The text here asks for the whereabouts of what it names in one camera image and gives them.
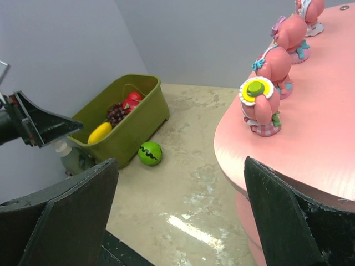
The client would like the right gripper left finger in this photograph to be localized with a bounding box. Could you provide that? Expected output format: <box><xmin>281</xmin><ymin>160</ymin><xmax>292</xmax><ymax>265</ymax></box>
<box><xmin>1</xmin><ymin>158</ymin><xmax>119</xmax><ymax>265</ymax></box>

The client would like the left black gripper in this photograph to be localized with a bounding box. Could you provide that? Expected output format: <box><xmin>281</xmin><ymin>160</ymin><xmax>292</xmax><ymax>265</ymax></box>
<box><xmin>1</xmin><ymin>91</ymin><xmax>84</xmax><ymax>147</ymax></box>

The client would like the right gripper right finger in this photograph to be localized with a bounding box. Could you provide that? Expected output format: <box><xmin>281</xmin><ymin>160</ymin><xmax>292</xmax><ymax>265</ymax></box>
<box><xmin>244</xmin><ymin>157</ymin><xmax>354</xmax><ymax>265</ymax></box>

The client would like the pink figurine with yellow hat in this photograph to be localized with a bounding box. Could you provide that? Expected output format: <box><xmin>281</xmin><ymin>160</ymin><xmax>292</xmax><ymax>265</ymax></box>
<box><xmin>239</xmin><ymin>76</ymin><xmax>282</xmax><ymax>137</ymax></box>

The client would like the pink figurine with blue glasses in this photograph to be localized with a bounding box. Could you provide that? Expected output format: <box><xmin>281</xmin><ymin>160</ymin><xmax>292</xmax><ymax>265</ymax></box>
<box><xmin>252</xmin><ymin>44</ymin><xmax>293</xmax><ymax>100</ymax></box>

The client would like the pink pig figurine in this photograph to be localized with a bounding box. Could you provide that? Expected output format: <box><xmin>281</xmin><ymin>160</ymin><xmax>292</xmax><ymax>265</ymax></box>
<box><xmin>270</xmin><ymin>14</ymin><xmax>310</xmax><ymax>64</ymax></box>

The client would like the red white figurine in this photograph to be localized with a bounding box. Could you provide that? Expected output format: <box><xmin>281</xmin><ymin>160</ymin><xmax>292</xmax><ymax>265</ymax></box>
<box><xmin>295</xmin><ymin>0</ymin><xmax>325</xmax><ymax>37</ymax></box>

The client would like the pink tiered shelf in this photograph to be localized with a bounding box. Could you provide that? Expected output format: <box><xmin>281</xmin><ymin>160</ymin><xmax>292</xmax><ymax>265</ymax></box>
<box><xmin>214</xmin><ymin>2</ymin><xmax>354</xmax><ymax>265</ymax></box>

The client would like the dark grape bunch toy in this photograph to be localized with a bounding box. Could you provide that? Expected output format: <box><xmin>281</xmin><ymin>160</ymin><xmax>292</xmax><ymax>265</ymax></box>
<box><xmin>106</xmin><ymin>103</ymin><xmax>127</xmax><ymax>128</ymax></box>

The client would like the green plastic bin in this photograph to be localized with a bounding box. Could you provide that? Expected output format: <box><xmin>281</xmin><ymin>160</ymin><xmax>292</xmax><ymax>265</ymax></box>
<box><xmin>68</xmin><ymin>74</ymin><xmax>170</xmax><ymax>169</ymax></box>

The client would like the red dragon fruit toy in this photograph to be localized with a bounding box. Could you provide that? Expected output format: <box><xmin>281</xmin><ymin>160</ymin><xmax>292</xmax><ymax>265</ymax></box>
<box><xmin>122</xmin><ymin>91</ymin><xmax>143</xmax><ymax>114</ymax></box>

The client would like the green watermelon ball toy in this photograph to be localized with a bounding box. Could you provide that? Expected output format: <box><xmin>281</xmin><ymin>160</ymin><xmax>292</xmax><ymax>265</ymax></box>
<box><xmin>138</xmin><ymin>141</ymin><xmax>163</xmax><ymax>166</ymax></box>

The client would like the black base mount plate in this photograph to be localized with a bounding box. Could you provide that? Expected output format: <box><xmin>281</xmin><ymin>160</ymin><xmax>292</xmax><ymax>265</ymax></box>
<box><xmin>97</xmin><ymin>231</ymin><xmax>153</xmax><ymax>266</ymax></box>

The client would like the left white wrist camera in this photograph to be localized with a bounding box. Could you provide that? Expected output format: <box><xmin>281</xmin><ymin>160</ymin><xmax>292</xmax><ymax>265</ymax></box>
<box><xmin>0</xmin><ymin>61</ymin><xmax>10</xmax><ymax>85</ymax></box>

